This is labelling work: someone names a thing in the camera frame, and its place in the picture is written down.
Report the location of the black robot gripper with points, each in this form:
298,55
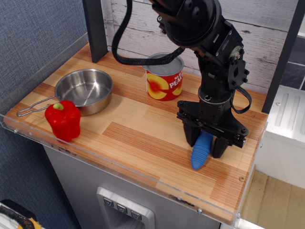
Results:
215,117

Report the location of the red toy bell pepper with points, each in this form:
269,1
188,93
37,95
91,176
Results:
64,118

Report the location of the yellow object at corner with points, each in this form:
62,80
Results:
32,224

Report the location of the white toy sink unit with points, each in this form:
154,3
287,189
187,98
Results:
281,153

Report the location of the dark grey right post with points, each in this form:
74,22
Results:
285,54

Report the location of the sliced peaches can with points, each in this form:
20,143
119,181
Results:
164,82

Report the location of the dark grey post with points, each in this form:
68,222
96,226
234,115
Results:
95,29
285,54

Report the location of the grey toy fridge cabinet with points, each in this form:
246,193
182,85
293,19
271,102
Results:
80,182

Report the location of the dark grey left post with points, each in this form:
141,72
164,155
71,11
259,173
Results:
95,29

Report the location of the blue handled metal fork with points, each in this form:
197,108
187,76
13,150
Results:
201,150

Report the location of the stainless steel pot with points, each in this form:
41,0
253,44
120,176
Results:
89,89

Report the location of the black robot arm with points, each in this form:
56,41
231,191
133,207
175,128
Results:
200,26

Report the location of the silver dispenser panel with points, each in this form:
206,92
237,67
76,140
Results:
121,213

